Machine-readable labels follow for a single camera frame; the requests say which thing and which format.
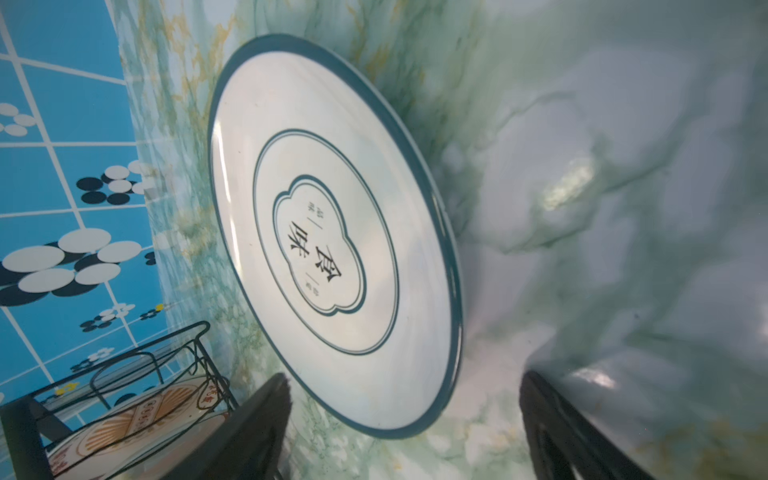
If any black wire dish rack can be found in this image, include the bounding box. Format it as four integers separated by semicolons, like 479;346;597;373
1;321;238;479

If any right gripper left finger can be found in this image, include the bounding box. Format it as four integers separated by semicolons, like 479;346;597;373
164;373;292;479

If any white plate teal flower emblem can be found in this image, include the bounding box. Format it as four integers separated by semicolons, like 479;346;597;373
207;34;464;439

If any white plate orange sunburst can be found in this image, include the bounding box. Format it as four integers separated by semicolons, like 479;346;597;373
48;376;222;479

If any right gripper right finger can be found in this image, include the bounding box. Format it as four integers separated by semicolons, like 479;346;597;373
519;371;651;480

